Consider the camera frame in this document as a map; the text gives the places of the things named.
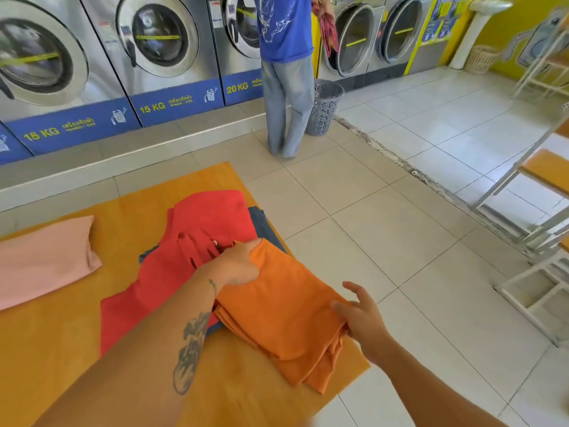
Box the blue denim garment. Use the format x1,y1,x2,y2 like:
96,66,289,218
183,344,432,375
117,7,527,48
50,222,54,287
138,206,287,339

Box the beige wicker basket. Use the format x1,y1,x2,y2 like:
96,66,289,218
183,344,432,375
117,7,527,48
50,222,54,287
464,44,502,75

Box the person's left hand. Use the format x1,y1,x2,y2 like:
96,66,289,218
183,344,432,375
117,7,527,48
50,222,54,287
195,237,264,289

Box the person's left forearm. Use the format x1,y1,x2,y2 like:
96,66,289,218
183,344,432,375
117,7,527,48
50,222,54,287
33,270,221,427

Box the wooden stool white frame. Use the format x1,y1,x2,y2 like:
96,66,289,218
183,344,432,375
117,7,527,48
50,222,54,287
473,119,569,259
513,12,569,101
493,237,569,348

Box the white pedestal sink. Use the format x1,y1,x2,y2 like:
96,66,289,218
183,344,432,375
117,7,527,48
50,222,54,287
449,0,514,71

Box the stacked steel dryer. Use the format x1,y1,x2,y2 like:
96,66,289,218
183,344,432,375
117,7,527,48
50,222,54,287
364,0,435,78
318,0,388,92

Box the large steel washing machine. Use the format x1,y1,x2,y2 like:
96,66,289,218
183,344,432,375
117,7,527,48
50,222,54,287
206,0,290,107

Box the orange cloth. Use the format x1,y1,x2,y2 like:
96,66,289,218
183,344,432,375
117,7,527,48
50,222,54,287
213,237,362,395

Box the small steel washing machine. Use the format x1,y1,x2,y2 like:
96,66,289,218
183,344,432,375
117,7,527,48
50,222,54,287
0,122,34,166

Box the person's right forearm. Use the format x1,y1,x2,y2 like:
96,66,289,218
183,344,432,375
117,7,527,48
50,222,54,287
362,337,507,427

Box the pink cloth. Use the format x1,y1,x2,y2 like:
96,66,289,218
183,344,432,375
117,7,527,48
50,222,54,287
0,215,103,312

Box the person's right hand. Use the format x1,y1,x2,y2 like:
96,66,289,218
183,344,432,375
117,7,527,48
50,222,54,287
330,281,392,364

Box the blue wall poster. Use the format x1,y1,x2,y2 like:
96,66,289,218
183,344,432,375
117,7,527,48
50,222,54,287
420,0,472,45

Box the grey plastic laundry basket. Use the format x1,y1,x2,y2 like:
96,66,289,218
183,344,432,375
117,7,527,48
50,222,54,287
304,78,346,137

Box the red patterned cloth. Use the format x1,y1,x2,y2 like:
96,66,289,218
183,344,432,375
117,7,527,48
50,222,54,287
311,0,341,58

